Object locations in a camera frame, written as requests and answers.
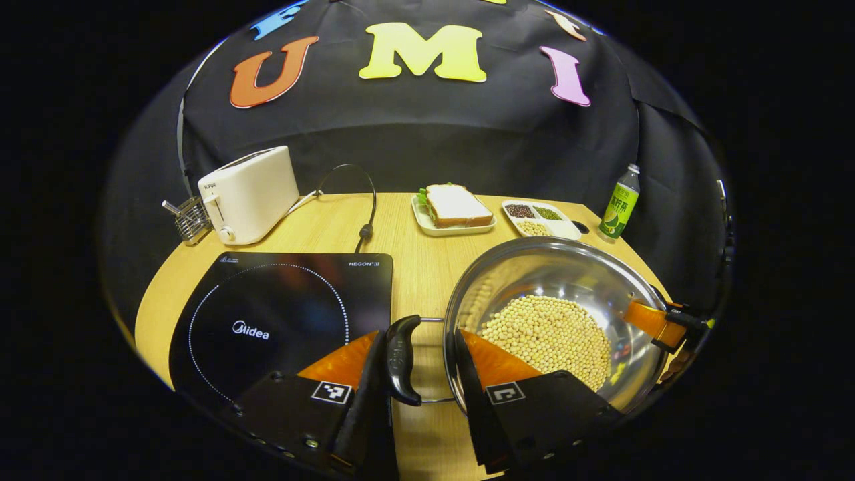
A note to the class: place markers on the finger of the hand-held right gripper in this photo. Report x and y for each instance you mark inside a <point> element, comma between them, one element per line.
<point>658,324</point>

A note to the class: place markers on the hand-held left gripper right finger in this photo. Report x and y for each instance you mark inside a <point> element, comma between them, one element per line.
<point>477,414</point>

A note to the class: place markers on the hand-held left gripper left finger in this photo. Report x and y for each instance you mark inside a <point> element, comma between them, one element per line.
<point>364,414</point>

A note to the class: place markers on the stainless steel pot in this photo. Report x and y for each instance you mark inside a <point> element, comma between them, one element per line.
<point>554,267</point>

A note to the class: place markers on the black induction cooktop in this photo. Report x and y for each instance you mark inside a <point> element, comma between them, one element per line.
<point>280,307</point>

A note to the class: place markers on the pile of soybeans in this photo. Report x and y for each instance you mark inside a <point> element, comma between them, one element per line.
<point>548,334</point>

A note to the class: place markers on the green drink bottle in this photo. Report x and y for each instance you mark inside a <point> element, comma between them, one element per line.
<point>618,207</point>

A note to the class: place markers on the black table grommet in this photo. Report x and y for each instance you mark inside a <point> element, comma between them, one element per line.
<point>581,227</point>

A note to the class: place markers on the white divided grain tray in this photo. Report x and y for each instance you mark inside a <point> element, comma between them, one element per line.
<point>561,228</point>

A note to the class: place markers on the white sandwich plate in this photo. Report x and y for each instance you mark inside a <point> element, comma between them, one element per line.
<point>454,231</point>

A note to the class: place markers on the sandwich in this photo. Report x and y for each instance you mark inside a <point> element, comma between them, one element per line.
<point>457,206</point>

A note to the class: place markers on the white toaster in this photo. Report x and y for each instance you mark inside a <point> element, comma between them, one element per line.
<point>257,194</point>

